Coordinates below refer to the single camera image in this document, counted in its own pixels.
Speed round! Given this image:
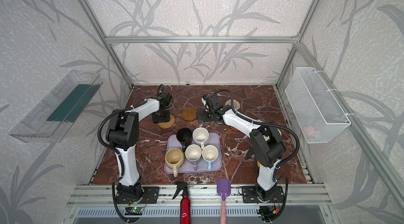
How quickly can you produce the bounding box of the woven rattan coaster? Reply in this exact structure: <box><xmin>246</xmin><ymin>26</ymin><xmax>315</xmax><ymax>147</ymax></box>
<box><xmin>158</xmin><ymin>115</ymin><xmax>175</xmax><ymax>129</ymax></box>

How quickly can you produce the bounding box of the black cup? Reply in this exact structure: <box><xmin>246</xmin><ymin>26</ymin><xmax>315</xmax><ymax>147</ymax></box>
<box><xmin>176</xmin><ymin>128</ymin><xmax>193</xmax><ymax>152</ymax></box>

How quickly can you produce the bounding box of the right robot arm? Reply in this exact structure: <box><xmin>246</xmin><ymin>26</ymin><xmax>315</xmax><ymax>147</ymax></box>
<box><xmin>197</xmin><ymin>89</ymin><xmax>300</xmax><ymax>203</ymax></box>

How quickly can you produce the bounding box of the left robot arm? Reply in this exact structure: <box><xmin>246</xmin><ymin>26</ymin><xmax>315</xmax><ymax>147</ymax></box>
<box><xmin>97</xmin><ymin>84</ymin><xmax>172</xmax><ymax>201</ymax></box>

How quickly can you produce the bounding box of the right brown wooden coaster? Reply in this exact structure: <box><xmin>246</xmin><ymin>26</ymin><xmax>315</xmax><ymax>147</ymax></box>
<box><xmin>229</xmin><ymin>126</ymin><xmax>240</xmax><ymax>132</ymax></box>

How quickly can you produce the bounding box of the brown wooden coaster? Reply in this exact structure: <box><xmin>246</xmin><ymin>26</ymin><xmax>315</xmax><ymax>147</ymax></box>
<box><xmin>182</xmin><ymin>107</ymin><xmax>197</xmax><ymax>122</ymax></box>
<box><xmin>229</xmin><ymin>126</ymin><xmax>240</xmax><ymax>132</ymax></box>

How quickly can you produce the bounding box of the left brown wooden coaster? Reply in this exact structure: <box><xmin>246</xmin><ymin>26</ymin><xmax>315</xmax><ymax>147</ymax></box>
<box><xmin>182</xmin><ymin>107</ymin><xmax>197</xmax><ymax>122</ymax></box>

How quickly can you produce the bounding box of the white speckled mug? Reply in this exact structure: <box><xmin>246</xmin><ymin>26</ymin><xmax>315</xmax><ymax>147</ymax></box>
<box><xmin>193</xmin><ymin>127</ymin><xmax>209</xmax><ymax>149</ymax></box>

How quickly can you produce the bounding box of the white blue mug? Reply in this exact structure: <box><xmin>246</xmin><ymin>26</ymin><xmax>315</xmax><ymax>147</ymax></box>
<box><xmin>202</xmin><ymin>145</ymin><xmax>218</xmax><ymax>171</ymax></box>

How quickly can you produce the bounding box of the beige ceramic mug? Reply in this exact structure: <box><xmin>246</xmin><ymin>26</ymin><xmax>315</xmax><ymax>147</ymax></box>
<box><xmin>165</xmin><ymin>148</ymin><xmax>185</xmax><ymax>177</ymax></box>

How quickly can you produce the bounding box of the lilac plastic tray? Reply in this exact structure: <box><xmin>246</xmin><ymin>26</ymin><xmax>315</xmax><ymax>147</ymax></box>
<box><xmin>163</xmin><ymin>132</ymin><xmax>223</xmax><ymax>175</ymax></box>

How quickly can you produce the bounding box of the pink item in basket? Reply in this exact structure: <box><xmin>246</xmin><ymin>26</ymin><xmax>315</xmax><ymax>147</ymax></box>
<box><xmin>303</xmin><ymin>126</ymin><xmax>318</xmax><ymax>138</ymax></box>

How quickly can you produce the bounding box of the red spray bottle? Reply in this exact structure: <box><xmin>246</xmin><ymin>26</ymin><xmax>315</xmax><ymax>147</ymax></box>
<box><xmin>172</xmin><ymin>181</ymin><xmax>191</xmax><ymax>224</ymax></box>

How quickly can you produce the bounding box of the green-lit circuit board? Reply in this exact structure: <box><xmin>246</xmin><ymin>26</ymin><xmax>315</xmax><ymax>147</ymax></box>
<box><xmin>125</xmin><ymin>205</ymin><xmax>146</xmax><ymax>216</ymax></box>

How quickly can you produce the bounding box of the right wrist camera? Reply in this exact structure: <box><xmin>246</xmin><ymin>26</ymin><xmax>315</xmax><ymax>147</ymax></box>
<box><xmin>202</xmin><ymin>93</ymin><xmax>223</xmax><ymax>112</ymax></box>

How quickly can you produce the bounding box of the white grey-handled mug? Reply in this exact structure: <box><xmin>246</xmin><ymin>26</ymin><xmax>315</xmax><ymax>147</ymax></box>
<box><xmin>185</xmin><ymin>144</ymin><xmax>202</xmax><ymax>171</ymax></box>

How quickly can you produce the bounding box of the purple pink-handled scoop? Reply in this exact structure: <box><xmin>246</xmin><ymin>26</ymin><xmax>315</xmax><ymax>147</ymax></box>
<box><xmin>217</xmin><ymin>179</ymin><xmax>231</xmax><ymax>224</ymax></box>

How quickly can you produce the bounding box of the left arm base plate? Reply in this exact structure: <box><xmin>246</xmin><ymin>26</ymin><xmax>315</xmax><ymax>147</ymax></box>
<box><xmin>116</xmin><ymin>185</ymin><xmax>159</xmax><ymax>204</ymax></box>

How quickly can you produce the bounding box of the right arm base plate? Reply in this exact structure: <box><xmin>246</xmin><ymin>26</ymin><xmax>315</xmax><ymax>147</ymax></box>
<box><xmin>241</xmin><ymin>185</ymin><xmax>285</xmax><ymax>204</ymax></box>

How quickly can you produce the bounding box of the white wire basket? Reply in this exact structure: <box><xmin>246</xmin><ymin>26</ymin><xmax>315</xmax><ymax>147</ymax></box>
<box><xmin>285</xmin><ymin>67</ymin><xmax>351</xmax><ymax>144</ymax></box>

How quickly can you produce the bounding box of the clear wall shelf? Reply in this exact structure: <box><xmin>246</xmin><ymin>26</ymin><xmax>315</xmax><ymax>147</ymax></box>
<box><xmin>9</xmin><ymin>70</ymin><xmax>103</xmax><ymax>143</ymax></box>

